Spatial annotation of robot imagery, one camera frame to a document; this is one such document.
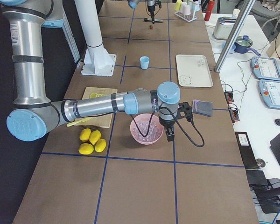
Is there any lower teach pendant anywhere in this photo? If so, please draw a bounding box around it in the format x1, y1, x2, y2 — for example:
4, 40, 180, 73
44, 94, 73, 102
258, 79, 280, 110

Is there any light blue plastic cup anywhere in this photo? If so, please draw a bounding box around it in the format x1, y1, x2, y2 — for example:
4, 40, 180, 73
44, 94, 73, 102
140, 56, 150, 70

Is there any black box with label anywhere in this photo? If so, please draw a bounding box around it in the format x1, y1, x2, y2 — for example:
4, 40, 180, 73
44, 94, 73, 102
235, 132, 258, 169

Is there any grey folded cloth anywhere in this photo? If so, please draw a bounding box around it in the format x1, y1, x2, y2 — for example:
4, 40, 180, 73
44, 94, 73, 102
194, 99, 213, 117

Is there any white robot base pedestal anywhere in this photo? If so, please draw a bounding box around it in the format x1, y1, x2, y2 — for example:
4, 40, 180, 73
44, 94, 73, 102
75, 0, 117, 77

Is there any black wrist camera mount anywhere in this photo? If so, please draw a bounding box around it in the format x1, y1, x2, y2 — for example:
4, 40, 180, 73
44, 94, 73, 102
176, 102, 193, 123

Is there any orange power strip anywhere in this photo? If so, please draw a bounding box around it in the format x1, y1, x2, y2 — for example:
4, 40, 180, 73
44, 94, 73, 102
228, 106, 240, 123
224, 91, 234, 103

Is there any yellow-green plastic knife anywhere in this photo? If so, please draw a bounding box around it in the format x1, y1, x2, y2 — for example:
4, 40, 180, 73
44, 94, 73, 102
66, 117, 91, 127

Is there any lemon slice front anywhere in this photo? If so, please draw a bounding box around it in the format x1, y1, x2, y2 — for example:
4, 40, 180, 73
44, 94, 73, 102
89, 92, 98, 98

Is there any upper teach pendant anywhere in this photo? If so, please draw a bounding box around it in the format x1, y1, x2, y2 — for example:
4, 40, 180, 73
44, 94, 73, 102
251, 56, 280, 81

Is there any light blue rack cup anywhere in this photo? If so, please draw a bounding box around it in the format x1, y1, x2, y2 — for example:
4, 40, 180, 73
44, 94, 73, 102
187, 0, 201, 14

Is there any whole lemon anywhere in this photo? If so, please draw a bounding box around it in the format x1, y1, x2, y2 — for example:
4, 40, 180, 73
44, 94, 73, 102
95, 139, 106, 153
79, 128, 91, 142
89, 130, 101, 145
78, 143, 94, 155

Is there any teach pendant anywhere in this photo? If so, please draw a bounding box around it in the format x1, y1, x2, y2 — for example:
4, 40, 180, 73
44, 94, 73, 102
258, 79, 280, 110
251, 56, 280, 81

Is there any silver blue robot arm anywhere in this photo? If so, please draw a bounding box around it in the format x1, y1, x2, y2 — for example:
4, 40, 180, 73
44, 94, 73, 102
128, 0, 157, 24
1, 0, 181, 141

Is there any aluminium frame post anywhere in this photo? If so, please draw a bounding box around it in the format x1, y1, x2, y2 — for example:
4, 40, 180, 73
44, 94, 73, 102
214, 0, 256, 72

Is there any white wire cup rack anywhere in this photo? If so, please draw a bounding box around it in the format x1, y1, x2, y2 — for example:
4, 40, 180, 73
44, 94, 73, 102
174, 0, 197, 22

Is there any silver toaster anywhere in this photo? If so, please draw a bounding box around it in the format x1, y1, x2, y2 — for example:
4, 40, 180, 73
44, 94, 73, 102
213, 17, 237, 40

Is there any red bottle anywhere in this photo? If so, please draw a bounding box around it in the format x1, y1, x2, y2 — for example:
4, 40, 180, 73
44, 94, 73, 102
204, 0, 216, 21

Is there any stainless steel muddler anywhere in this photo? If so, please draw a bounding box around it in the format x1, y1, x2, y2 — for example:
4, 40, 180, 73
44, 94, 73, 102
144, 17, 164, 23

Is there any yellow-green plastic cup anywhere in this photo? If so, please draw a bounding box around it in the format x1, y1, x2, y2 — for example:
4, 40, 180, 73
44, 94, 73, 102
174, 0, 182, 11

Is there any purple folded cloth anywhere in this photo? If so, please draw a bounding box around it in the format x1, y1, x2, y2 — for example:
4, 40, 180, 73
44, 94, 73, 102
192, 99, 196, 112

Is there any lower orange power strip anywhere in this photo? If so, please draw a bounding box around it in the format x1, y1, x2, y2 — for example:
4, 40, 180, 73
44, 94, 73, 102
228, 106, 240, 123

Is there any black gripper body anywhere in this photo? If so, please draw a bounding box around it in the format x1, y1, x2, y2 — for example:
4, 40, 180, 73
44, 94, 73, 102
146, 0, 155, 16
159, 119, 175, 134

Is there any pink plastic cup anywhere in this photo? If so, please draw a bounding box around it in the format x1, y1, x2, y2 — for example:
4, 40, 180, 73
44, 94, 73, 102
180, 4, 191, 16

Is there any blue pot with lid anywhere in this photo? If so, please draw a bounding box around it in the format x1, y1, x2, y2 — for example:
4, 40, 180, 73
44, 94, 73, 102
234, 35, 261, 56

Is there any upper orange power strip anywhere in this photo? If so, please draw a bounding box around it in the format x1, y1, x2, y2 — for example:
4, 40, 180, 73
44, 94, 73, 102
224, 91, 234, 103

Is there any pink bowl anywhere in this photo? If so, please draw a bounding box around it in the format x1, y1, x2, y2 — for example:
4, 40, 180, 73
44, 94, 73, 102
130, 113, 164, 146

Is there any pile of ice cubes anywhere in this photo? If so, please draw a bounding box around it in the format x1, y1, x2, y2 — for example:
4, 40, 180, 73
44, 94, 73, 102
133, 118, 163, 142

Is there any bamboo cutting board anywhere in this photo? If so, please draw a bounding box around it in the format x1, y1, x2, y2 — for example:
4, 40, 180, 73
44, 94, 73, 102
75, 87, 118, 128

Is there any cream bear serving tray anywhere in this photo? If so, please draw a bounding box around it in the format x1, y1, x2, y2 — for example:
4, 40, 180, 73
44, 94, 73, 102
175, 54, 213, 88

